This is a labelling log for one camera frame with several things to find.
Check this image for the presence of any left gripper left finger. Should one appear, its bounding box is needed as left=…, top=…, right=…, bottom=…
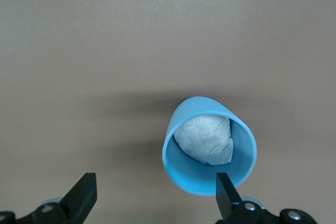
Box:
left=0, top=172, right=98, bottom=224

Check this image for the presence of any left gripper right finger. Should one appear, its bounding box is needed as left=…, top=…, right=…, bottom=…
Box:
left=215, top=172, right=319, bottom=224

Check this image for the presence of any blue cup holding tissue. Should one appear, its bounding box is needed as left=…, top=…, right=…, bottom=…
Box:
left=162, top=96, right=257, bottom=197

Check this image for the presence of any crumpled white tissue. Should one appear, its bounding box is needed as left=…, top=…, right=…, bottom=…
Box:
left=173, top=115, right=235, bottom=166

